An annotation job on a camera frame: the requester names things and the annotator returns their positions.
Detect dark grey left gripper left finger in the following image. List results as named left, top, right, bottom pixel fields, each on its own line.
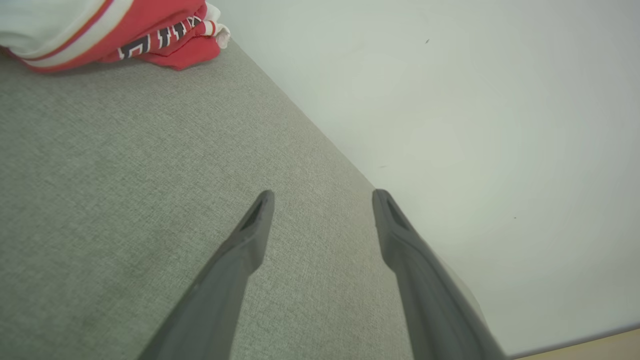
left=137, top=190, right=275, bottom=360

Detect red basketball jersey white sleeves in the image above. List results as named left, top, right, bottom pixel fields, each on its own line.
left=0, top=0, right=231, bottom=74

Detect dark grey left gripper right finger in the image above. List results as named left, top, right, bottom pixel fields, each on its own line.
left=372, top=189, right=508, bottom=360

